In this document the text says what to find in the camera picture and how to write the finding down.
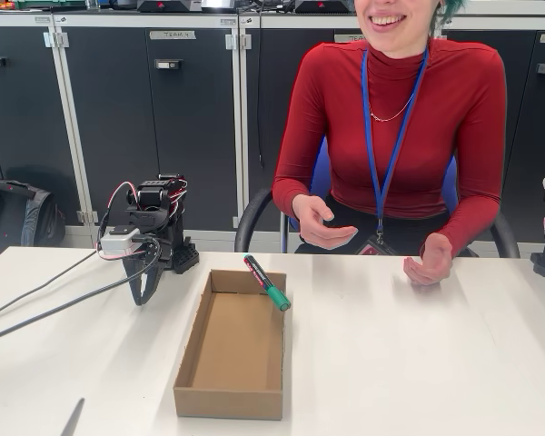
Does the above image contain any green capped permanent marker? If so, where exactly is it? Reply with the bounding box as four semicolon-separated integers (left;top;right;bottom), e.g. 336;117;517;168
243;253;292;312

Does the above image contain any person's left forearm red sleeve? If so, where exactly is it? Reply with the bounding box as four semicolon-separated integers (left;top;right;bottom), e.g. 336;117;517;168
431;181;503;260

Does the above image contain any person's right forearm red sleeve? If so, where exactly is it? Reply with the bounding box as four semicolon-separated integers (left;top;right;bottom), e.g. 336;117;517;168
272;172;328;214

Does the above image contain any person in red sweater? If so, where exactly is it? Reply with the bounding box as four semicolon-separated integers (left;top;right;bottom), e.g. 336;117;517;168
271;0;509;255

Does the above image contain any person's right hand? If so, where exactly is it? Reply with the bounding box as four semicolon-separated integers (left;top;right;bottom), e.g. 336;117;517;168
292;193;359;251

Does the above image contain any person's left hand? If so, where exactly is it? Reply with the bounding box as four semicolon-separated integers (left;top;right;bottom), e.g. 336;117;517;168
402;233;454;286

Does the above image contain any open cardboard box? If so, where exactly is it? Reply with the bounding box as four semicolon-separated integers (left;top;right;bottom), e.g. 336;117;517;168
173;268;287;421

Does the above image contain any black backpack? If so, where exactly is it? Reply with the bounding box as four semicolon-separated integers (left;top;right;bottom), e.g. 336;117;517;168
0;178;67;269

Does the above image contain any dark grey cabinet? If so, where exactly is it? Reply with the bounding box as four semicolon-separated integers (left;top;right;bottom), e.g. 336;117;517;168
442;13;545;255
52;11;246;237
0;11;91;249
238;11;369;249

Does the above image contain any grey pointed metal piece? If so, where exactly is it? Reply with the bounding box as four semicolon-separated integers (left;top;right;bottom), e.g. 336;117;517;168
59;397;86;436

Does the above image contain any blue office chair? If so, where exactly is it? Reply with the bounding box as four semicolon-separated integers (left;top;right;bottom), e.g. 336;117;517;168
233;135;521;259

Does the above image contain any TEAM 4 tape label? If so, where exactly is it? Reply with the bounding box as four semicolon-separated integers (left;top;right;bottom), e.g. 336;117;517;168
148;30;197;41

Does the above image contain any black case red triangle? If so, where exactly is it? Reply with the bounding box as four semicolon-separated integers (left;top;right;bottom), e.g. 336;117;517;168
137;0;203;14
294;0;356;14

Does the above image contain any green box on cabinet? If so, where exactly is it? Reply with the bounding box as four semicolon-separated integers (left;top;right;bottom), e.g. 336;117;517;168
15;0;87;10

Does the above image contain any white camera box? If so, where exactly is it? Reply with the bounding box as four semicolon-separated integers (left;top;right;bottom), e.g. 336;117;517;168
98;225;141;256

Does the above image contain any red white servo wire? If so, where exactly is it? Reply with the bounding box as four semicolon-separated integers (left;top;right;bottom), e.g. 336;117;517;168
100;181;140;237

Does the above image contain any name badge on lanyard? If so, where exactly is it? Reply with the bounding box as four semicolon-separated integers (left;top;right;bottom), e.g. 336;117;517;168
356;233;399;256

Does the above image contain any blue lanyard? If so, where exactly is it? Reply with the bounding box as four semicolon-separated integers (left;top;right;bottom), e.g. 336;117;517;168
361;45;431;237

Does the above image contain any thin chain necklace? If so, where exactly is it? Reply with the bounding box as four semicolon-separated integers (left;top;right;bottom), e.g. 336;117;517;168
367;97;414;123

